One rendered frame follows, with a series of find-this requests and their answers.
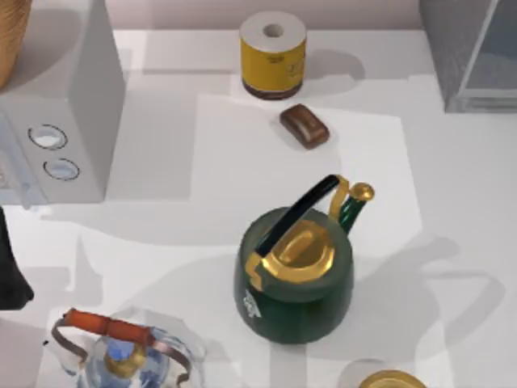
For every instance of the brown soap bar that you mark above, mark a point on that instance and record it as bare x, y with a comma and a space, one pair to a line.
304, 126

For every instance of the green and gold kettle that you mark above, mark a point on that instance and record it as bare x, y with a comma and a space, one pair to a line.
295, 279

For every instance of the yellow wrapped paper roll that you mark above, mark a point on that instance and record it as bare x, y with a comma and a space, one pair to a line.
272, 60

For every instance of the pale microwave oven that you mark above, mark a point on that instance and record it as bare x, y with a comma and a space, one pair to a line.
76, 121

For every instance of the round microwave knob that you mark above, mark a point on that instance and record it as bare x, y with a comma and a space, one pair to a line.
61, 168
47, 137

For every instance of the gold rimmed round object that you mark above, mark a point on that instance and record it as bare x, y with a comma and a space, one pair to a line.
391, 380

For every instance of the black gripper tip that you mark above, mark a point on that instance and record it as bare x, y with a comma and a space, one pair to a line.
10, 266

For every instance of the wicker basket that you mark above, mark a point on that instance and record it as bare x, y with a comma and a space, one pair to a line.
10, 36

